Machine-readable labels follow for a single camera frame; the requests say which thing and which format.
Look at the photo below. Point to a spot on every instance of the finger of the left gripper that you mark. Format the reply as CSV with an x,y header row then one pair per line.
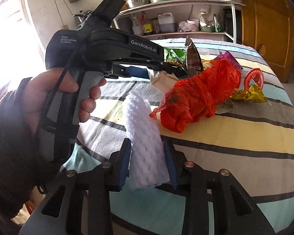
x,y
128,72
153,65

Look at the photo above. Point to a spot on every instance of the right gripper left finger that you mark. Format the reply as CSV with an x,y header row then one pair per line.
x,y
119,166

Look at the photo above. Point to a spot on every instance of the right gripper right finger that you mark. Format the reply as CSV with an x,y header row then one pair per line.
x,y
175,163

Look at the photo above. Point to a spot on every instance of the green snack wrapper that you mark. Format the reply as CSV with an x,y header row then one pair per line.
x,y
175,56

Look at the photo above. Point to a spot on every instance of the white foam fruit net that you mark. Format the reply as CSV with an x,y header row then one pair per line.
x,y
147,163

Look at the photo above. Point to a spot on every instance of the red plastic bag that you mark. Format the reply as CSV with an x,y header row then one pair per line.
x,y
191,99

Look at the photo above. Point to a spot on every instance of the clear cup red lid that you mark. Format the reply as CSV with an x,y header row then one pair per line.
x,y
254,76

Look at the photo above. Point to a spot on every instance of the yellow snack wrapper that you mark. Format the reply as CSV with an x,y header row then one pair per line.
x,y
253,94

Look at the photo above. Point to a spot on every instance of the left forearm dark sleeve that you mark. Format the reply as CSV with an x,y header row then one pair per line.
x,y
21,168

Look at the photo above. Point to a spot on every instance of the left hand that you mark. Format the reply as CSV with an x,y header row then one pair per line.
x,y
35,93

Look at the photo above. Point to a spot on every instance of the beige paper wrapper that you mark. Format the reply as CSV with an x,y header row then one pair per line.
x,y
161,80

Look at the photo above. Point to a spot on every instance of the dark brown foil wrapper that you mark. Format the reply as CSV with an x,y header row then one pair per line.
x,y
193,60

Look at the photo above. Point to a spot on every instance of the black frying pan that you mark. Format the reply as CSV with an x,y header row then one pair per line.
x,y
81,17

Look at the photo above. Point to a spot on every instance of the red-capped sauce bottle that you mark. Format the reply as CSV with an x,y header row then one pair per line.
x,y
146,23

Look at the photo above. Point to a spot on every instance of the white oil jug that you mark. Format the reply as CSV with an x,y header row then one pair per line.
x,y
166,22

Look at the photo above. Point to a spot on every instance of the magenta snack bag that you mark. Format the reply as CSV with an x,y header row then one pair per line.
x,y
228,56

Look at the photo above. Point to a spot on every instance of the white metal shelf rack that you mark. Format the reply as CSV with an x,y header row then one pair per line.
x,y
184,10

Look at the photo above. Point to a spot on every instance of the steel mixing bowl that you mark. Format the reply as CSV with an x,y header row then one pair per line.
x,y
136,3

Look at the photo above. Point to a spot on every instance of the striped tablecloth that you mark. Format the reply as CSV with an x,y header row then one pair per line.
x,y
254,141

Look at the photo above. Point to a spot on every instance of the brown wooden door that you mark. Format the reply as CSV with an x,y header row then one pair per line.
x,y
268,27

